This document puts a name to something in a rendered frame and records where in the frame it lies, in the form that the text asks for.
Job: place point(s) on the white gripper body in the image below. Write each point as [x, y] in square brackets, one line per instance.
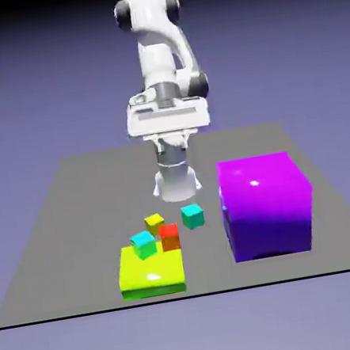
[168, 119]

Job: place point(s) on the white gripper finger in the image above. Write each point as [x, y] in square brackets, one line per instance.
[184, 140]
[158, 145]

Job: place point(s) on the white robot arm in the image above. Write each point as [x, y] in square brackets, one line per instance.
[152, 37]

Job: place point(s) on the small teal cube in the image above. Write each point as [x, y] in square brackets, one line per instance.
[193, 216]

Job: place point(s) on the small yellow cube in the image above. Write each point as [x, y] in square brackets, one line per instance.
[154, 222]

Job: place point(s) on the small red cube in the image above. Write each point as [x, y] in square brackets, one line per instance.
[169, 237]

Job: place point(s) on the small cyan cube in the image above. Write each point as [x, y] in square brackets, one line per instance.
[143, 244]

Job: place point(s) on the large purple box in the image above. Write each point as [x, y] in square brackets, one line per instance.
[266, 204]

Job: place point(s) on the large yellow-green box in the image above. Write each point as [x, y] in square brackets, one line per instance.
[152, 271]

